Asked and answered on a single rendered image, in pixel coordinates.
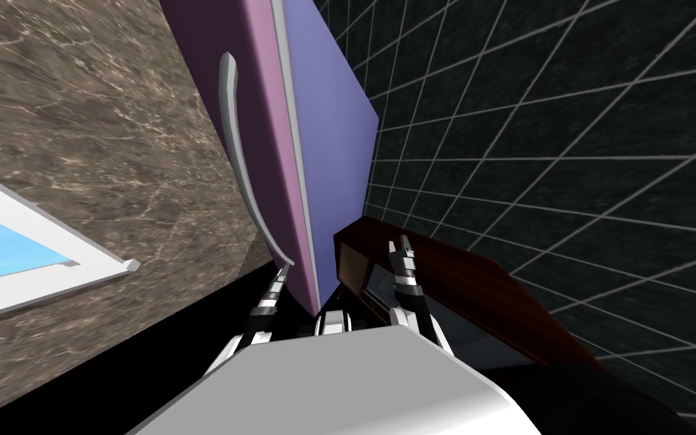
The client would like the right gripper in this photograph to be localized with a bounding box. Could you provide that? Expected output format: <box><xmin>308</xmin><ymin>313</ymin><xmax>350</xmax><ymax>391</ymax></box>
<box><xmin>387</xmin><ymin>235</ymin><xmax>417</xmax><ymax>274</ymax></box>

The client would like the dark red-brown wooden cabinet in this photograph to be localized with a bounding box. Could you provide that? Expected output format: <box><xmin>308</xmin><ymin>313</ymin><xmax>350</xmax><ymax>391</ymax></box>
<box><xmin>332</xmin><ymin>217</ymin><xmax>604</xmax><ymax>371</ymax></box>

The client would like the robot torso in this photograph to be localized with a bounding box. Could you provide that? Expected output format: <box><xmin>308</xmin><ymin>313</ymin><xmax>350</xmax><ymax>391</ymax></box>
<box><xmin>123</xmin><ymin>307</ymin><xmax>544</xmax><ymax>435</ymax></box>

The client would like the purple cupboard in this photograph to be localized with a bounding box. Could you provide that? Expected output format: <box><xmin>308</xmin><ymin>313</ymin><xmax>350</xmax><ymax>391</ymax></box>
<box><xmin>270</xmin><ymin>0</ymin><xmax>380</xmax><ymax>316</ymax></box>

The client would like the pink purple cupboard door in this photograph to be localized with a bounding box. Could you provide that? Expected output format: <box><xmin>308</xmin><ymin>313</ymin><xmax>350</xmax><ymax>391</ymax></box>
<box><xmin>159</xmin><ymin>0</ymin><xmax>322</xmax><ymax>319</ymax></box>

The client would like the white framed window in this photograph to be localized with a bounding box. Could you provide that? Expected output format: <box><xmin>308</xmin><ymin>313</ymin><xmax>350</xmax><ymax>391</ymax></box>
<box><xmin>0</xmin><ymin>159</ymin><xmax>143</xmax><ymax>328</ymax></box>

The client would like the grey curved bar handle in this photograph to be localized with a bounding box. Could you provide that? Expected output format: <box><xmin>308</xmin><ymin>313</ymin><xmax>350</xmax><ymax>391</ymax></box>
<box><xmin>218</xmin><ymin>51</ymin><xmax>295</xmax><ymax>267</ymax></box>

